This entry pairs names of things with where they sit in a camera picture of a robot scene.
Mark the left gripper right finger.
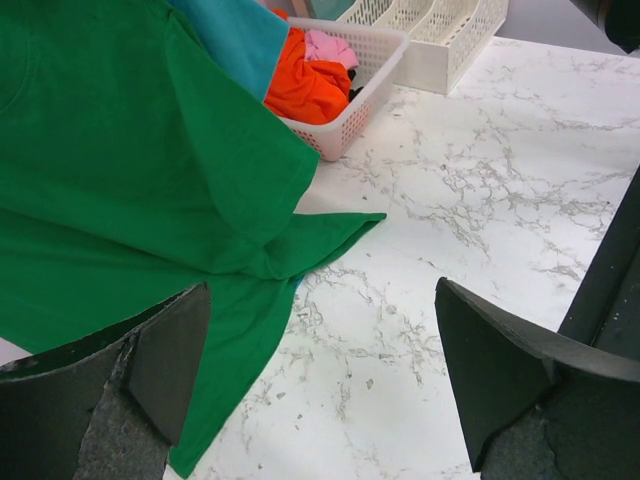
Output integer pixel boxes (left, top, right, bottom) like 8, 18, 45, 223
435, 278, 639, 479

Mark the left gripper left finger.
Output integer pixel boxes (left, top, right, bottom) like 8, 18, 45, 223
1, 284, 210, 479

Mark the green t-shirt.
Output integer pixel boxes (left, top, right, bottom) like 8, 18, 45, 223
1, 1, 382, 477

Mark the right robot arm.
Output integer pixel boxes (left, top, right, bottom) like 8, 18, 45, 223
571, 0, 640, 54

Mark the teal t-shirt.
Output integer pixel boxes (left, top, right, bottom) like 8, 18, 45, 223
171, 0, 289, 102

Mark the orange cloth in basket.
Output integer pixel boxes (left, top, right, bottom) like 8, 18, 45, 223
264, 28, 351, 125

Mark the white file organizer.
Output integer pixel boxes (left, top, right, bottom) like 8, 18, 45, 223
338, 0, 509, 95

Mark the black cloth in basket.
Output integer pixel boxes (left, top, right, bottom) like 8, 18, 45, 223
347, 69, 363, 102

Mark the white laundry basket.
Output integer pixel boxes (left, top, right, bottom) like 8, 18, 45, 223
283, 17, 410, 162

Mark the pink cloth in basket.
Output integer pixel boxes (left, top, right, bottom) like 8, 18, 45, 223
305, 30, 359, 70

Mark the teal board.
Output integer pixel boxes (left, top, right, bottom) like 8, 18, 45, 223
305, 0, 354, 20

